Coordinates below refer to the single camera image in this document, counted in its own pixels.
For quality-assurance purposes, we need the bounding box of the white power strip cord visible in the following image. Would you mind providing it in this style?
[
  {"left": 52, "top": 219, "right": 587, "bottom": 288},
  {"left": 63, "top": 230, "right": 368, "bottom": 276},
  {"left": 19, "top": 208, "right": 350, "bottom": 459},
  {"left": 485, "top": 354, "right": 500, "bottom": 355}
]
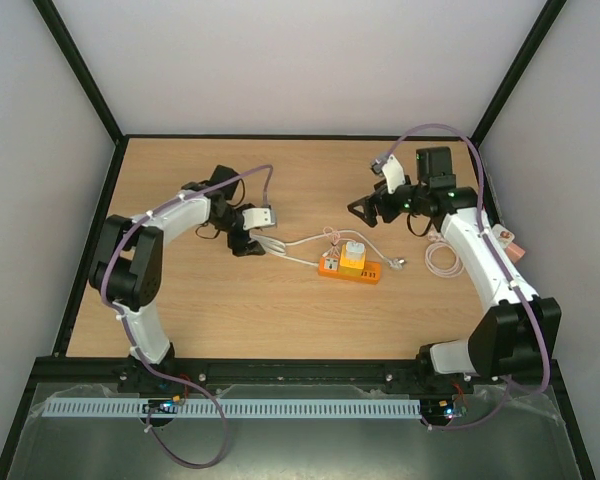
[{"left": 254, "top": 228, "right": 409, "bottom": 271}]

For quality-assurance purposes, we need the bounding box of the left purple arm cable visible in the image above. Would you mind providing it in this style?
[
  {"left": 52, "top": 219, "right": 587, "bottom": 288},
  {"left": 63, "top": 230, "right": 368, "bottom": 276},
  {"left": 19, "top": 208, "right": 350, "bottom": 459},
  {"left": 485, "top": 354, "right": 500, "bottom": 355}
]
[{"left": 99, "top": 164, "right": 274, "bottom": 469}]

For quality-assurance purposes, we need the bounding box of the orange power strip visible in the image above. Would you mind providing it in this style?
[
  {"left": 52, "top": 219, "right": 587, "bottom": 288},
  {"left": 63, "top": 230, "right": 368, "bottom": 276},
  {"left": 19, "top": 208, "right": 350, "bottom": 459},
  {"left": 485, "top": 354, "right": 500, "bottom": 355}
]
[{"left": 318, "top": 257, "right": 382, "bottom": 285}]

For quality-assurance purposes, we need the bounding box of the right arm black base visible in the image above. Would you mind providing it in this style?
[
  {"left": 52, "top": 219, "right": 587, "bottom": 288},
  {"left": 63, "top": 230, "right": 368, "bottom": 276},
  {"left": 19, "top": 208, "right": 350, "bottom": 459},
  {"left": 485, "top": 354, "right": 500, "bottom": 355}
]
[{"left": 414, "top": 371, "right": 473, "bottom": 431}]

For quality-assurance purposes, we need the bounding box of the pink small block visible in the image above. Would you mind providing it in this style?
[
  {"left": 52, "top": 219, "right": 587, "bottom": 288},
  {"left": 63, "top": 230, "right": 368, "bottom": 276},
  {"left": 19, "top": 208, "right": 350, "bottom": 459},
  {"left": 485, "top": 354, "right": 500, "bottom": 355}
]
[{"left": 506, "top": 242, "right": 525, "bottom": 263}]

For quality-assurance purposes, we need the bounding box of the grey slotted cable duct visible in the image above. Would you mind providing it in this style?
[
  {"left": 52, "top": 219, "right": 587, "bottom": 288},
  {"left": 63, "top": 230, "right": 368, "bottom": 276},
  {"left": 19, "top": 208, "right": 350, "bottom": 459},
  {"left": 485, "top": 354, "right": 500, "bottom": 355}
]
[{"left": 42, "top": 398, "right": 421, "bottom": 420}]

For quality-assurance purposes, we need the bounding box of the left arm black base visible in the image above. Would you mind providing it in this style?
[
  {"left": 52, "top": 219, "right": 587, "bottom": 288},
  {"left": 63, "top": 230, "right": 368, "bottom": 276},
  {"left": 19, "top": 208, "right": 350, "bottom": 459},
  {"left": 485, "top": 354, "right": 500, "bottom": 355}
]
[{"left": 112, "top": 356, "right": 190, "bottom": 427}]

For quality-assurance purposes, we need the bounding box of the black aluminium frame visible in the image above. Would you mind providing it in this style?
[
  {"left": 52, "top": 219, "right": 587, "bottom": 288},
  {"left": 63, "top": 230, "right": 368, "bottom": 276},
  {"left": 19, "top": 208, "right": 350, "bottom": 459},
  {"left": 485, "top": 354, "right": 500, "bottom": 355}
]
[{"left": 0, "top": 0, "right": 597, "bottom": 480}]

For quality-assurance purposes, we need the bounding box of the white usb charger plug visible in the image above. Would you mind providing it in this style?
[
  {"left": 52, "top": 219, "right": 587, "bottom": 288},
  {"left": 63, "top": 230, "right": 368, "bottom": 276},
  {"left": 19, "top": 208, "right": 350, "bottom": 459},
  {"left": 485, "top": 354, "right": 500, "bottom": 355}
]
[{"left": 342, "top": 241, "right": 366, "bottom": 261}]

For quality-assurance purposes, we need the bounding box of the white printed cube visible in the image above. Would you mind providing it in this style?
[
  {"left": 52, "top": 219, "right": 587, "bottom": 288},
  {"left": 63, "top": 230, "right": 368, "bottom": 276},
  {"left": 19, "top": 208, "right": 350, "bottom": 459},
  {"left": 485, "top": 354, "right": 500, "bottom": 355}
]
[{"left": 492, "top": 224, "right": 515, "bottom": 249}]

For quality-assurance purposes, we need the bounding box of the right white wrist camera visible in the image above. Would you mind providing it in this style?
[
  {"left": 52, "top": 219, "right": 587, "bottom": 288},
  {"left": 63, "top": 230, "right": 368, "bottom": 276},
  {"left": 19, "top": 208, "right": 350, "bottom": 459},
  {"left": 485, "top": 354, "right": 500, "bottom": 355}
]
[{"left": 370, "top": 154, "right": 406, "bottom": 194}]

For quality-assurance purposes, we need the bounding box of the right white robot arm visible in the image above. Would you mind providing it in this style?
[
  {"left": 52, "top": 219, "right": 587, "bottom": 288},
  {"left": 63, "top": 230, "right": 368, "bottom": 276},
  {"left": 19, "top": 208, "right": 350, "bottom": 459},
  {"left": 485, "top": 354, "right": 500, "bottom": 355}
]
[{"left": 347, "top": 147, "right": 561, "bottom": 392}]

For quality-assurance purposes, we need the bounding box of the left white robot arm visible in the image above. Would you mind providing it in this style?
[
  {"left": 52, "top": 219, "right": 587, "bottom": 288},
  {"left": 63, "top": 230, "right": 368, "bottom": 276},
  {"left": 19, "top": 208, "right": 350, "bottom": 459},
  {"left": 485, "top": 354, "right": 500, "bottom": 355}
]
[{"left": 89, "top": 164, "right": 276, "bottom": 366}]

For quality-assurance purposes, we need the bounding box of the yellow cube socket adapter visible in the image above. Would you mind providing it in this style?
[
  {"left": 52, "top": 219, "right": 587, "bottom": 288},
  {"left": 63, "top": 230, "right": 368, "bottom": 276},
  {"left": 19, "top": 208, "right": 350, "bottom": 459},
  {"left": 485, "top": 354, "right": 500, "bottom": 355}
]
[{"left": 338, "top": 241, "right": 366, "bottom": 277}]

